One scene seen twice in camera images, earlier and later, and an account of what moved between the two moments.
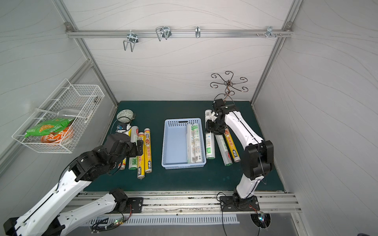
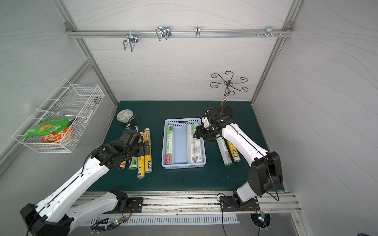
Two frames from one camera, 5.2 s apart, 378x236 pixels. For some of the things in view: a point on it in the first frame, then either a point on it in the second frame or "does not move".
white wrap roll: [196, 151] does not move
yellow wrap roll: [236, 157] does not move
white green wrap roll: [210, 138] -> [170, 153]
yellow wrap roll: [148, 162] does not move
